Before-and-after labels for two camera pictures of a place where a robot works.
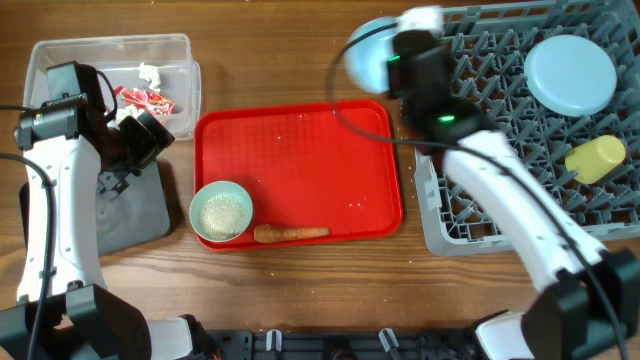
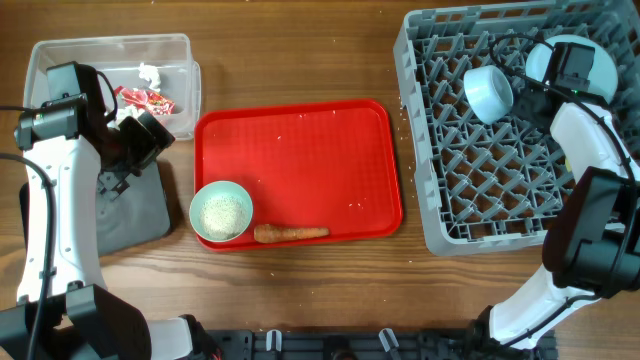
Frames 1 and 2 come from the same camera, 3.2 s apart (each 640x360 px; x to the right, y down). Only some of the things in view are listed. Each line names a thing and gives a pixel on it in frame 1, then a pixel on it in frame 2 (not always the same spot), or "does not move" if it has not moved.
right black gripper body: x=442 y=51 to x=525 y=96
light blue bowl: x=368 y=51 to x=489 y=92
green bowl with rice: x=221 y=211 does not move
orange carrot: x=264 y=233 does not move
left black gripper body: x=133 y=147 does not move
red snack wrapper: x=145 y=99 does not move
